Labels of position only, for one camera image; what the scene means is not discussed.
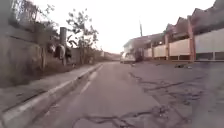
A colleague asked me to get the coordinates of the concrete kerb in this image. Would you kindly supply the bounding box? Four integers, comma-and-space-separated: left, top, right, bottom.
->
0, 63, 103, 128

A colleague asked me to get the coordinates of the thin leafy tree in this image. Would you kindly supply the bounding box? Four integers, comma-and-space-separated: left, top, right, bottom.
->
65, 8, 100, 65

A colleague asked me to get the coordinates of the bare branched tree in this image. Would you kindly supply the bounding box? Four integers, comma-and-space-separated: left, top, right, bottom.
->
9, 0, 59, 34

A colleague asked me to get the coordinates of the grey concrete wall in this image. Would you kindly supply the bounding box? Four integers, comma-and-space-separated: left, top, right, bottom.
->
0, 19, 83, 88

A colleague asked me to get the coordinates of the pole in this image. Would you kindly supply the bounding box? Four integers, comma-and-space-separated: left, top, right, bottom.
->
138, 19, 144, 38

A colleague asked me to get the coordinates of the grey asphalt road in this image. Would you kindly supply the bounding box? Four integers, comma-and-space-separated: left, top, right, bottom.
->
26, 61, 224, 128

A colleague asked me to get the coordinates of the concrete pillar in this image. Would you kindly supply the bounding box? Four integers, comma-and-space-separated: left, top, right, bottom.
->
59, 27, 68, 67

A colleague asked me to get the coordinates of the building with red pillars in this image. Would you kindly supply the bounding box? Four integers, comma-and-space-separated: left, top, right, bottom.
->
143, 0, 224, 63

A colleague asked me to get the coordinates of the grey concrete pavement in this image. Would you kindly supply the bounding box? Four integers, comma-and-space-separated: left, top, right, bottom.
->
0, 64, 98, 113

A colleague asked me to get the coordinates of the pale building with framed windows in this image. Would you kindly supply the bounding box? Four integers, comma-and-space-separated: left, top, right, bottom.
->
122, 33, 164, 60

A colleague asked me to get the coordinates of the white car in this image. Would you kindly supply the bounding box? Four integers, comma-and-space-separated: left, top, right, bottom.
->
119, 51, 137, 64

